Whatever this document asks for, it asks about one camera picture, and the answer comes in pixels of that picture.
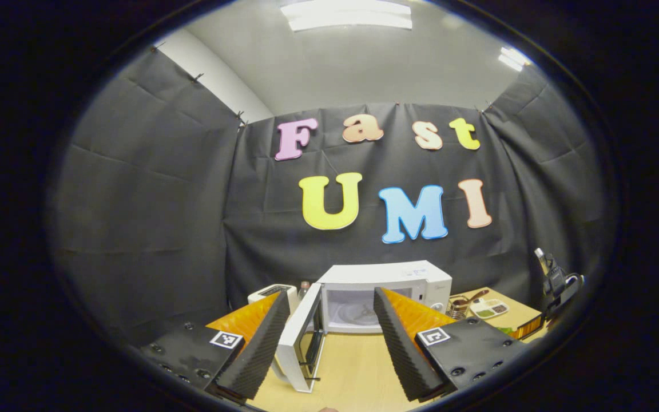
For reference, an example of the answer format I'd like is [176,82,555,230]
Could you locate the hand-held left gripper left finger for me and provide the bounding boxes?
[141,291,291,400]

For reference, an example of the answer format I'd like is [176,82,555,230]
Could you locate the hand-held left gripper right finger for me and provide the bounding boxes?
[373,287,527,402]

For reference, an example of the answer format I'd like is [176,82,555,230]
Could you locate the white microwave oven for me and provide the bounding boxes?
[275,260,454,394]

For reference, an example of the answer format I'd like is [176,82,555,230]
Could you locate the white divided dish with beans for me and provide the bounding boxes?
[470,298,509,319]

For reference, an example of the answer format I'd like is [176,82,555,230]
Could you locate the white toaster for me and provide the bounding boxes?
[248,284,299,312]

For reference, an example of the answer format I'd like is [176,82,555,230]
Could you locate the black backdrop cloth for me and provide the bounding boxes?
[49,46,616,344]

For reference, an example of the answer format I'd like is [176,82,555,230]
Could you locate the small ceiling light panel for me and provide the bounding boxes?
[498,47,531,72]

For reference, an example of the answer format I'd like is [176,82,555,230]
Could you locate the large ceiling light panel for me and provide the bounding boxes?
[281,0,413,32]

